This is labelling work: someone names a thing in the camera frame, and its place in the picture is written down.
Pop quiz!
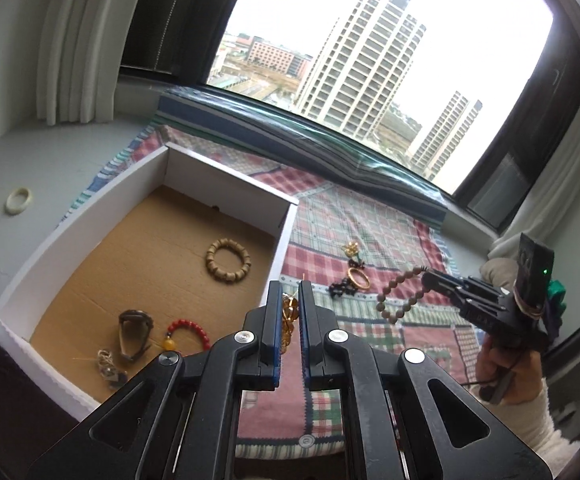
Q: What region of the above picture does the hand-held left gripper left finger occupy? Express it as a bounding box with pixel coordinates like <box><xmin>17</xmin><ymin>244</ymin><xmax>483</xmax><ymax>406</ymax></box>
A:
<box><xmin>25</xmin><ymin>281</ymin><xmax>283</xmax><ymax>480</ymax></box>

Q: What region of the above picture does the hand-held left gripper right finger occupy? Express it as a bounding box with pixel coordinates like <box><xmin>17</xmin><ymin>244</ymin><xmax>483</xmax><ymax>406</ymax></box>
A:
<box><xmin>297</xmin><ymin>281</ymin><xmax>553</xmax><ymax>480</ymax></box>

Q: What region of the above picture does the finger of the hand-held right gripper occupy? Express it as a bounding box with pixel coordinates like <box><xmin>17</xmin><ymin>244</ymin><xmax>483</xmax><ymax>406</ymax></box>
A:
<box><xmin>462</xmin><ymin>275</ymin><xmax>513</xmax><ymax>306</ymax></box>
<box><xmin>422</xmin><ymin>268</ymin><xmax>513</xmax><ymax>332</ymax></box>

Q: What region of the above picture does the amber bead bracelet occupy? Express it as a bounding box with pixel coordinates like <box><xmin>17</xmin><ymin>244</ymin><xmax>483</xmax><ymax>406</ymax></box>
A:
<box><xmin>280</xmin><ymin>291</ymin><xmax>301</xmax><ymax>357</ymax></box>

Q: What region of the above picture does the brown bead string bracelet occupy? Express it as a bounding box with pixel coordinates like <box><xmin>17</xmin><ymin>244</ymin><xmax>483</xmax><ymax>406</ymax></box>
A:
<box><xmin>375</xmin><ymin>266</ymin><xmax>431</xmax><ymax>325</ymax></box>

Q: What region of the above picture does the red bead bracelet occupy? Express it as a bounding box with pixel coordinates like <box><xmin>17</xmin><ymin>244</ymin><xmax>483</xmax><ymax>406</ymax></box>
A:
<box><xmin>162</xmin><ymin>317</ymin><xmax>211</xmax><ymax>354</ymax></box>

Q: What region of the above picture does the tan wooden bead bracelet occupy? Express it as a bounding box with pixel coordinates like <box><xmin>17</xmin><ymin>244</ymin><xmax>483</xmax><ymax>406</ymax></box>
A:
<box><xmin>205</xmin><ymin>237</ymin><xmax>252</xmax><ymax>286</ymax></box>

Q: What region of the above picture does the dark strap wristwatch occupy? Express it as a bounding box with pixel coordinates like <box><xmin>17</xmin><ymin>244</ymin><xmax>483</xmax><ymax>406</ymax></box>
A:
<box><xmin>118</xmin><ymin>309</ymin><xmax>155</xmax><ymax>362</ymax></box>

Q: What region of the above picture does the white cardboard box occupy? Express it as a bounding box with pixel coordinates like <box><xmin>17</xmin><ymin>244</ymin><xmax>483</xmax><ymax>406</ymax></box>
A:
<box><xmin>0</xmin><ymin>142</ymin><xmax>301</xmax><ymax>422</ymax></box>

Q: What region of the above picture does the silver metal charm bracelet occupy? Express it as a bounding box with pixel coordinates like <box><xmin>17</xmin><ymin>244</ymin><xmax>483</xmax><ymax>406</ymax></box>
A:
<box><xmin>95</xmin><ymin>349</ymin><xmax>129</xmax><ymax>387</ymax></box>

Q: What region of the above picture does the person's right hand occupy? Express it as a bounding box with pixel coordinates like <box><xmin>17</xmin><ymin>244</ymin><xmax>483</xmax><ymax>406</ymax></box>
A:
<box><xmin>474</xmin><ymin>342</ymin><xmax>546</xmax><ymax>407</ymax></box>

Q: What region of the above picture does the green cloth item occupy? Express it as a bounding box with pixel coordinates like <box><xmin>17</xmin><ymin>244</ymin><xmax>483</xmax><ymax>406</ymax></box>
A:
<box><xmin>544</xmin><ymin>280</ymin><xmax>568</xmax><ymax>312</ymax></box>

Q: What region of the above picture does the dark purple cloth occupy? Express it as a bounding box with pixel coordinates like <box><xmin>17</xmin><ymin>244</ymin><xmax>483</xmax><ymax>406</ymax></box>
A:
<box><xmin>544</xmin><ymin>305</ymin><xmax>564</xmax><ymax>343</ymax></box>

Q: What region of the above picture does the plaid patchwork blanket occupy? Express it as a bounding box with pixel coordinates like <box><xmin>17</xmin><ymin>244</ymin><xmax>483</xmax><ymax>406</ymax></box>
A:
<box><xmin>60</xmin><ymin>124</ymin><xmax>485</xmax><ymax>459</ymax></box>

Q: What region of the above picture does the white pleated curtain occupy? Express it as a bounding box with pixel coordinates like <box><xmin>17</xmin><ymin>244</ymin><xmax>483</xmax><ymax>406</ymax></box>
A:
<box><xmin>36</xmin><ymin>0</ymin><xmax>151</xmax><ymax>127</ymax></box>
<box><xmin>487</xmin><ymin>80</ymin><xmax>580</xmax><ymax>266</ymax></box>

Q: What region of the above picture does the dark side window panel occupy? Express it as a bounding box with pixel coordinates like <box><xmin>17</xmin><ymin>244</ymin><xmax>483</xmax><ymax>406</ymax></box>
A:
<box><xmin>119</xmin><ymin>0</ymin><xmax>259</xmax><ymax>87</ymax></box>
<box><xmin>451</xmin><ymin>35</ymin><xmax>580</xmax><ymax>235</ymax></box>

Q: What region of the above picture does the slim apartment tower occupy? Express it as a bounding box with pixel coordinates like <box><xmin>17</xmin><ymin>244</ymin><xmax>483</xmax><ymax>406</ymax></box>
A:
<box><xmin>409</xmin><ymin>90</ymin><xmax>484</xmax><ymax>182</ymax></box>

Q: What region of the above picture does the blue folded cushion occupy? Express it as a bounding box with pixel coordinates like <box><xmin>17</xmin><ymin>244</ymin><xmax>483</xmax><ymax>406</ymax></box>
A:
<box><xmin>151</xmin><ymin>86</ymin><xmax>446</xmax><ymax>233</ymax></box>

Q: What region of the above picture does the tall apartment tower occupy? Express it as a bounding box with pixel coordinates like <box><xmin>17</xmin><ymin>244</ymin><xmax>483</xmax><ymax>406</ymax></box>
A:
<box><xmin>296</xmin><ymin>0</ymin><xmax>427</xmax><ymax>139</ymax></box>

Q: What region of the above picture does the low red brick building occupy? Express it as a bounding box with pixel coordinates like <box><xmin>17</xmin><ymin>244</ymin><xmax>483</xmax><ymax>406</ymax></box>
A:
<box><xmin>246</xmin><ymin>35</ymin><xmax>313</xmax><ymax>77</ymax></box>

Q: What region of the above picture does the white jade bangle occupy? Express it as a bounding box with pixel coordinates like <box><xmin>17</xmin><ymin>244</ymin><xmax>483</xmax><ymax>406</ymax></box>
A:
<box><xmin>4</xmin><ymin>187</ymin><xmax>34</xmax><ymax>216</ymax></box>

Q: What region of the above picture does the black bead bracelet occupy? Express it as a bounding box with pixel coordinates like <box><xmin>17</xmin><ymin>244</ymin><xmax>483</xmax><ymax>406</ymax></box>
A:
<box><xmin>329</xmin><ymin>259</ymin><xmax>365</xmax><ymax>302</ymax></box>

